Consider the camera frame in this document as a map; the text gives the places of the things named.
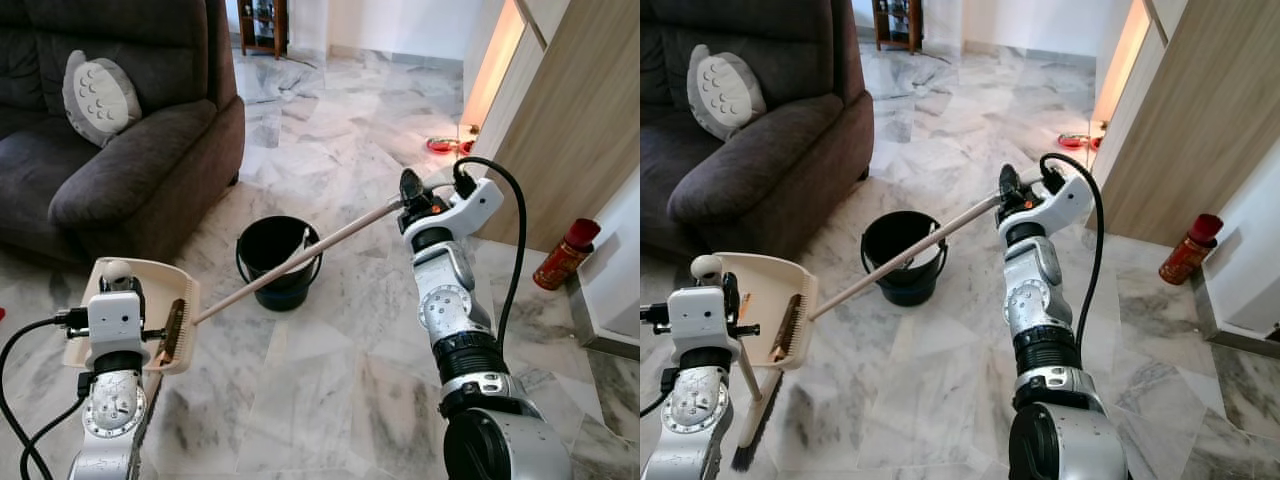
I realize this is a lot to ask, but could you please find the beige long-handled dustpan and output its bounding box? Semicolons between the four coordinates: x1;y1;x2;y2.
714;192;1006;373
62;198;407;375

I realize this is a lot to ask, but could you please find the wooden-handled broom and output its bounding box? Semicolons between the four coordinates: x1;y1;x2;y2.
103;259;169;456
690;254;788;474

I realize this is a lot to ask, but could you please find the dark brown stick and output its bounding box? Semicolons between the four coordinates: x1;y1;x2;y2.
160;298;187;363
770;293;803;363

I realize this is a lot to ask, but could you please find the dark grey sofa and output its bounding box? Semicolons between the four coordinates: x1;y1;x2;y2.
0;0;246;266
640;0;876;263

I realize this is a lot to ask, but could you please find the black plastic bucket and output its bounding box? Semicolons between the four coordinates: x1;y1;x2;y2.
236;216;323;312
861;210;948;307

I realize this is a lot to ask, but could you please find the red spray can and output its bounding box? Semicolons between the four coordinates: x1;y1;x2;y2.
533;218;602;291
1160;213;1224;285

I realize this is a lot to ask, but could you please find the tall light wooden cabinet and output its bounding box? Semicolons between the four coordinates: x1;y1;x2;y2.
1090;0;1280;246
465;0;641;251

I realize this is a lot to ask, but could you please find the small dark wooden shelf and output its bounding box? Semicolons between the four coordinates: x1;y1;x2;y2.
872;0;923;53
238;0;289;59

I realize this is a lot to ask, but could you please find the grey white dotted cushion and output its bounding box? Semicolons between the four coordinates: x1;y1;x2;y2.
686;44;767;141
62;50;143;148

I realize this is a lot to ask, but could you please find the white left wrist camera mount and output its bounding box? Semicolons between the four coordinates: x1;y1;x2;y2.
668;286;741;352
88;290;151;367

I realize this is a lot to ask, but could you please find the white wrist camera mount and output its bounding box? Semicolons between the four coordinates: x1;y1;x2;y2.
425;178;504;237
668;286;741;352
88;290;151;367
1025;170;1096;233

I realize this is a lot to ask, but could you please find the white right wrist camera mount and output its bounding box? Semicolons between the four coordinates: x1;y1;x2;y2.
425;178;504;237
1025;170;1096;233

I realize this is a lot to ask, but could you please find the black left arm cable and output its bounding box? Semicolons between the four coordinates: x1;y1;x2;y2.
0;310;93;480
640;300;673;421

